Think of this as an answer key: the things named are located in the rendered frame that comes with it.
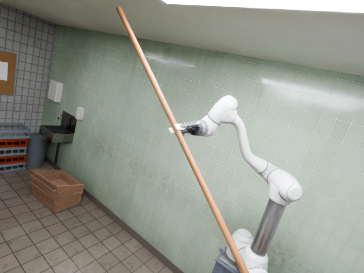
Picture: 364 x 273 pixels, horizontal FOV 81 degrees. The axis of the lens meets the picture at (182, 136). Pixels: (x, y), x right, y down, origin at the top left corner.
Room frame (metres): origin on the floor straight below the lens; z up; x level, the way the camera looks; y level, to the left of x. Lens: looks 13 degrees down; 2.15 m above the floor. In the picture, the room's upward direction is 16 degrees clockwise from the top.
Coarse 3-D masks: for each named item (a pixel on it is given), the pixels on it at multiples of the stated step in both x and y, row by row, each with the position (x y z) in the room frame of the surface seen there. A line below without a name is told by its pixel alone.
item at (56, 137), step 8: (64, 112) 3.68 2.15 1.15; (64, 120) 3.66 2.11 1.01; (72, 120) 3.54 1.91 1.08; (40, 128) 3.40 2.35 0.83; (48, 128) 3.36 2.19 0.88; (56, 128) 3.47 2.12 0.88; (64, 128) 3.55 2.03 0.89; (72, 128) 3.52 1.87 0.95; (48, 136) 3.24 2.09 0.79; (56, 136) 3.24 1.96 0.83; (64, 136) 3.35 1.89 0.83; (72, 136) 3.46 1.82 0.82; (56, 152) 3.49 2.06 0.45; (56, 160) 3.50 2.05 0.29
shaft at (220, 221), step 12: (120, 12) 1.28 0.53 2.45; (132, 36) 1.22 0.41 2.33; (144, 60) 1.15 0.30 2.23; (156, 84) 1.09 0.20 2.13; (168, 108) 1.04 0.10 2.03; (180, 132) 0.99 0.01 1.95; (180, 144) 0.97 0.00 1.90; (192, 156) 0.95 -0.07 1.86; (192, 168) 0.92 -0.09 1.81; (204, 180) 0.90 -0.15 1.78; (204, 192) 0.87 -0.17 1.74; (216, 216) 0.83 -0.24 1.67; (228, 240) 0.79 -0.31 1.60; (240, 264) 0.75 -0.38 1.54
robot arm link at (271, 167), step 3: (270, 165) 1.35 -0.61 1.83; (273, 165) 1.35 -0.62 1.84; (267, 168) 1.32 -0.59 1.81; (270, 168) 1.32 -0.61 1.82; (273, 168) 1.31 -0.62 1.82; (276, 168) 1.31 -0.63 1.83; (279, 168) 1.31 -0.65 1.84; (264, 171) 1.32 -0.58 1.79; (267, 171) 1.32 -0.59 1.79; (270, 171) 1.30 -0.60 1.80; (261, 174) 1.34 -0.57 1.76; (264, 174) 1.33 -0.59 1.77; (267, 174) 1.31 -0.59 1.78; (264, 177) 1.32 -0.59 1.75; (267, 177) 1.30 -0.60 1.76; (267, 180) 1.30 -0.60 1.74
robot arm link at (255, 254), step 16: (272, 176) 1.25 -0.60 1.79; (288, 176) 1.19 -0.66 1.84; (272, 192) 1.20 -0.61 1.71; (288, 192) 1.12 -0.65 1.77; (272, 208) 1.19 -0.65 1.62; (272, 224) 1.18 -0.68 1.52; (256, 240) 1.20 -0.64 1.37; (256, 256) 1.17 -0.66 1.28; (240, 272) 1.20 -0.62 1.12; (256, 272) 1.12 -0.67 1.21
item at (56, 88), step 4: (52, 80) 3.80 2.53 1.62; (56, 80) 3.89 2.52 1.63; (52, 84) 3.79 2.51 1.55; (56, 84) 3.71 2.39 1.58; (60, 84) 3.74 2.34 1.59; (52, 88) 3.78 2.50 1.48; (56, 88) 3.70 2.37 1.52; (60, 88) 3.75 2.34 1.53; (48, 92) 3.84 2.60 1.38; (52, 92) 3.77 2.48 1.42; (56, 92) 3.71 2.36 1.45; (60, 92) 3.76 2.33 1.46; (48, 96) 3.82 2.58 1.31; (52, 96) 3.75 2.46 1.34; (56, 96) 3.71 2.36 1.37; (60, 96) 3.77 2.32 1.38; (52, 100) 3.75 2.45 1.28; (56, 100) 3.72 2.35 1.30; (60, 100) 3.78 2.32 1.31
